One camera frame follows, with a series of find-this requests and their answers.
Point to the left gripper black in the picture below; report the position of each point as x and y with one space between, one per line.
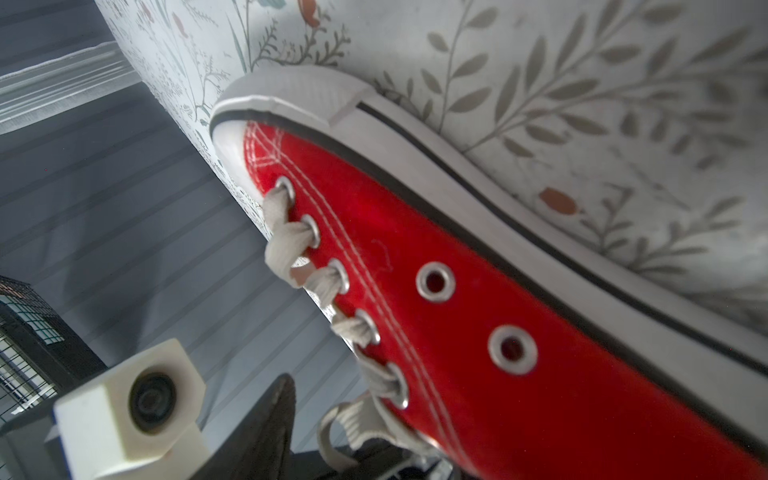
375 460

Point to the black wire wall basket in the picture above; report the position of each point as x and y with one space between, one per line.
41 356

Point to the red canvas sneaker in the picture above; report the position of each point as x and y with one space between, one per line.
486 337

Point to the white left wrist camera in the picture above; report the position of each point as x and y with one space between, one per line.
137 420

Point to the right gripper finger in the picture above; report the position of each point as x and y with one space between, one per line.
259 447

